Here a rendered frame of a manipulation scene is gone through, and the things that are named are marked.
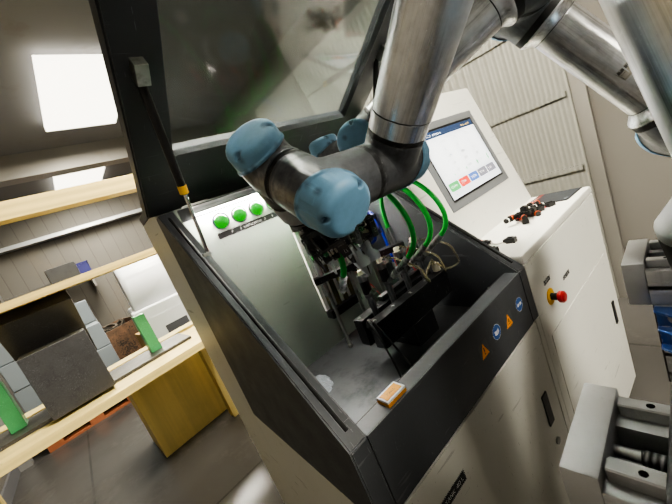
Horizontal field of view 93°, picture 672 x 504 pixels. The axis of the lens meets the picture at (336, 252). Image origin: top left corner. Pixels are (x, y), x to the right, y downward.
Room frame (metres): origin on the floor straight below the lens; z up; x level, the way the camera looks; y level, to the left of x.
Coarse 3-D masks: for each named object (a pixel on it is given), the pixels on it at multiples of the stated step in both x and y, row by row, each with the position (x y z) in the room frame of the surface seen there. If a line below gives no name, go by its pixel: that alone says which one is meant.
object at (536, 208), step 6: (528, 204) 1.18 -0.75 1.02; (534, 204) 1.17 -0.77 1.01; (540, 204) 1.19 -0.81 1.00; (546, 204) 1.17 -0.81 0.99; (552, 204) 1.16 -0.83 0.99; (522, 210) 1.13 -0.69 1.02; (528, 210) 1.12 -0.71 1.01; (534, 210) 1.13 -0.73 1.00; (540, 210) 1.15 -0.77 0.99; (510, 216) 1.12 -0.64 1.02; (516, 216) 1.12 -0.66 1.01; (522, 216) 1.07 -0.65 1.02; (528, 216) 1.15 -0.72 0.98; (504, 222) 1.13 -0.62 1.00; (522, 222) 1.09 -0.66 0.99; (528, 222) 1.08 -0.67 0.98
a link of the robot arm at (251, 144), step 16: (240, 128) 0.43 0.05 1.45; (256, 128) 0.41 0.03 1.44; (272, 128) 0.41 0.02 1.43; (240, 144) 0.41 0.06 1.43; (256, 144) 0.39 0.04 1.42; (272, 144) 0.40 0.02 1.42; (288, 144) 0.43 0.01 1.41; (240, 160) 0.40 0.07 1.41; (256, 160) 0.40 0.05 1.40; (272, 160) 0.49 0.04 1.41; (256, 176) 0.41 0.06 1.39; (272, 208) 0.48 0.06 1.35
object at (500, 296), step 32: (512, 288) 0.78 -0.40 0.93; (480, 320) 0.68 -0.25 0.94; (448, 352) 0.60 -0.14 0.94; (416, 384) 0.54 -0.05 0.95; (448, 384) 0.59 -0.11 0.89; (480, 384) 0.64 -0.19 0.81; (384, 416) 0.49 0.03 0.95; (416, 416) 0.52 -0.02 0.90; (448, 416) 0.57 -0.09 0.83; (384, 448) 0.47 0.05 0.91; (416, 448) 0.51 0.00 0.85; (416, 480) 0.49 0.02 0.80
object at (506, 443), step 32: (512, 352) 0.74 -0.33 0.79; (512, 384) 0.71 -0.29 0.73; (544, 384) 0.79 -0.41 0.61; (480, 416) 0.62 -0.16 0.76; (512, 416) 0.68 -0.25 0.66; (544, 416) 0.76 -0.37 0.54; (448, 448) 0.55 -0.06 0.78; (480, 448) 0.60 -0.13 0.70; (512, 448) 0.66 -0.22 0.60; (544, 448) 0.74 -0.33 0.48; (448, 480) 0.53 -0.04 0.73; (480, 480) 0.58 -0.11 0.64; (512, 480) 0.64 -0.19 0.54; (544, 480) 0.71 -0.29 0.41
